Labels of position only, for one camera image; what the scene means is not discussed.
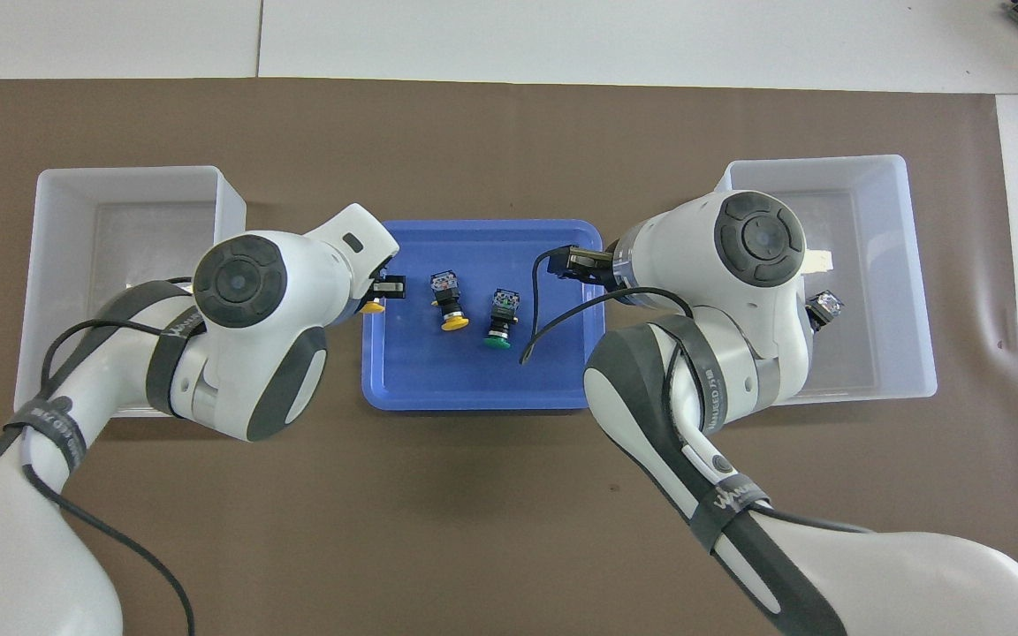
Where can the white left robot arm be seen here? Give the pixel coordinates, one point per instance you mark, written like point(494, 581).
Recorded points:
point(244, 371)

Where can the translucent white plastic box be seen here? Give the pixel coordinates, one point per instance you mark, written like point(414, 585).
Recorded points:
point(67, 230)
point(880, 230)

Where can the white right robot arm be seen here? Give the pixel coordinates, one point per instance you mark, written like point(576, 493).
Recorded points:
point(739, 353)

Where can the green push button switch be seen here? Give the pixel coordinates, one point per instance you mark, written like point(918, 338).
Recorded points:
point(827, 306)
point(502, 320)

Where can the brown table mat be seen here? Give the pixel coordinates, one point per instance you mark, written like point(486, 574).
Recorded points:
point(491, 530)

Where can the yellow push button switch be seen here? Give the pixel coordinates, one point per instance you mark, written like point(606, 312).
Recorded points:
point(373, 308)
point(450, 305)

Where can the blue plastic tray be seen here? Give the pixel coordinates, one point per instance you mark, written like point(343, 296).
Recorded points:
point(474, 380)

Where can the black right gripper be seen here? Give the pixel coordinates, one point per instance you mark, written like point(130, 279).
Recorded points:
point(611, 267)

